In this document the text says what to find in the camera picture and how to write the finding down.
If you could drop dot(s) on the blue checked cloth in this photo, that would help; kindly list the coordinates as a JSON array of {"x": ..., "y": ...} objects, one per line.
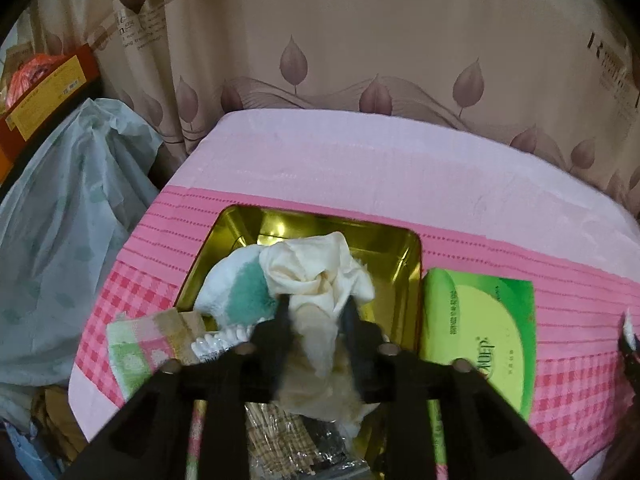
[{"x": 30, "y": 455}]

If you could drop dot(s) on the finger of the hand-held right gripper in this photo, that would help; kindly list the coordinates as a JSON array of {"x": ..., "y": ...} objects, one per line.
[{"x": 632, "y": 362}]

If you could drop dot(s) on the pink checked tablecloth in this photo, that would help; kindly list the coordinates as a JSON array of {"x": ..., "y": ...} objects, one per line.
[{"x": 400, "y": 185}]

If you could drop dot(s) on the small white object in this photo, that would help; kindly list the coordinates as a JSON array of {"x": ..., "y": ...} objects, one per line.
[{"x": 628, "y": 327}]

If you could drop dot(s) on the green and pink fluffy towel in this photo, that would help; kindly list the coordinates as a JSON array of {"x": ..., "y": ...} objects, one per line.
[{"x": 130, "y": 355}]

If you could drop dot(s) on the brown paper bag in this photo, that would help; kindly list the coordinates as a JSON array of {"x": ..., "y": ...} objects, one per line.
[{"x": 55, "y": 420}]

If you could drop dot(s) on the white cloth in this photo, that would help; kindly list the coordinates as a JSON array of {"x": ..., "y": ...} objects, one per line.
[{"x": 310, "y": 270}]

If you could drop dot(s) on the white sock with red trim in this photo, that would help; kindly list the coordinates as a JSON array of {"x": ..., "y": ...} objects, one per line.
[{"x": 220, "y": 280}]

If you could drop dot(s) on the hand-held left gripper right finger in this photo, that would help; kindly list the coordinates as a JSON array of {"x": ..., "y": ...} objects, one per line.
[{"x": 360, "y": 350}]

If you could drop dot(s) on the clear packet of cotton swabs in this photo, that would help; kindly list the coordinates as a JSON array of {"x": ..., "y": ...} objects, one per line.
[{"x": 275, "y": 435}]

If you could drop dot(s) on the gold tin box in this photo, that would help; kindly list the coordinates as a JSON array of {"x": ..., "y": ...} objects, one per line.
[{"x": 300, "y": 225}]

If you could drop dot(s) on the teal fluffy puff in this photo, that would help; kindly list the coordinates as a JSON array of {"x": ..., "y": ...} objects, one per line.
[{"x": 247, "y": 295}]

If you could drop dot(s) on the beige leaf print curtain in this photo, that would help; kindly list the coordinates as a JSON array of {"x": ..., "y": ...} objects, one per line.
[{"x": 375, "y": 35}]

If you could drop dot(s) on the orange and red cardboard box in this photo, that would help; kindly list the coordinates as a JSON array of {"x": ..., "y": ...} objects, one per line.
[{"x": 45, "y": 97}]

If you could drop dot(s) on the green tissue box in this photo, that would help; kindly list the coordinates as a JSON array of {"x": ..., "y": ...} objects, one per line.
[{"x": 475, "y": 320}]

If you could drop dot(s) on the grey plastic bag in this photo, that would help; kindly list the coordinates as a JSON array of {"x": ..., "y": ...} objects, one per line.
[{"x": 60, "y": 235}]

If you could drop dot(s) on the brown paper packet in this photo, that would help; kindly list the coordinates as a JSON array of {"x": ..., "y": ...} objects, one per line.
[{"x": 15, "y": 60}]

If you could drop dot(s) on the red plastic bag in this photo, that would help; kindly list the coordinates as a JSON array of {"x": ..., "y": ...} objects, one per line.
[{"x": 30, "y": 72}]

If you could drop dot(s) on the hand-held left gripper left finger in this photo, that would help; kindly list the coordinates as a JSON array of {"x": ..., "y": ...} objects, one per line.
[{"x": 272, "y": 355}]

